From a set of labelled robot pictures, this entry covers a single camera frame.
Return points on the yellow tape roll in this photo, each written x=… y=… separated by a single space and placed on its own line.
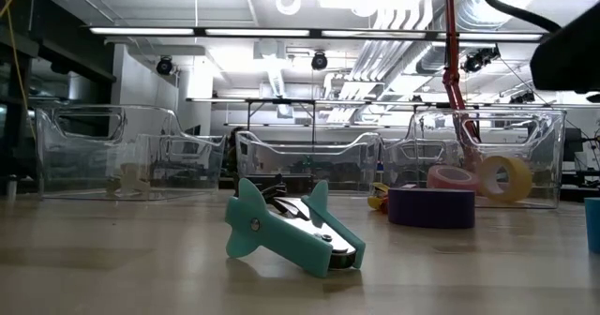
x=520 y=179

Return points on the pink tape roll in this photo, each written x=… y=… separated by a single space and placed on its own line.
x=450 y=180

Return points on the yellow mini stapler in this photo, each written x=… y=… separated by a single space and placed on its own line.
x=377 y=190

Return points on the red mini stapler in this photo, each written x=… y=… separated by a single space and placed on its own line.
x=384 y=206

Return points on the teal staple remover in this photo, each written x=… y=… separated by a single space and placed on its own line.
x=276 y=240

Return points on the light blue tape roll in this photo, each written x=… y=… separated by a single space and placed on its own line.
x=593 y=226

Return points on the purple tape roll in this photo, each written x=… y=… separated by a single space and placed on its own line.
x=431 y=209

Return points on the black staple remover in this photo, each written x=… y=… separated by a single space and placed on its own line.
x=274 y=190

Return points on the black round ceiling fixture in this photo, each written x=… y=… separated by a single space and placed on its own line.
x=319 y=62
x=164 y=65

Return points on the clear plastic bin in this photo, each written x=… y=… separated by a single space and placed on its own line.
x=548 y=165
x=337 y=160
x=84 y=165

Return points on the red desk lamp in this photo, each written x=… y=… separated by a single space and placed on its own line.
x=451 y=80

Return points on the overhead light bar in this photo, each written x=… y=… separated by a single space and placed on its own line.
x=258 y=37

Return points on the dark shelving unit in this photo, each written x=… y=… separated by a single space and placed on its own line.
x=14 y=118

